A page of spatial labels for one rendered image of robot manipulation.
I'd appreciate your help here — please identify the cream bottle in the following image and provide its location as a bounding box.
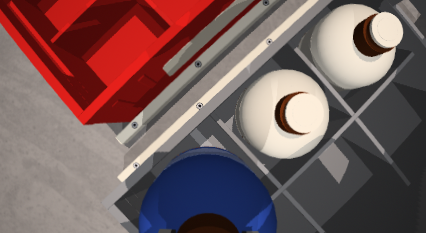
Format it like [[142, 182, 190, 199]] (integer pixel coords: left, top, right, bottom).
[[235, 69, 330, 159], [298, 4, 403, 92]]

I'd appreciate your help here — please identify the red crate with dividers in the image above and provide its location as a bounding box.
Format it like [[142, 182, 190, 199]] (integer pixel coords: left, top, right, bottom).
[[0, 0, 261, 125]]

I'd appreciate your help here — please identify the blue bottle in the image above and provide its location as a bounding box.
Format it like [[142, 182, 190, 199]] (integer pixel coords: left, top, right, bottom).
[[138, 146, 277, 233]]

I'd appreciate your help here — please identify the grey divided crate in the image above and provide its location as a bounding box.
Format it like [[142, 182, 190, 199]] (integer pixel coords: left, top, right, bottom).
[[101, 0, 426, 233]]

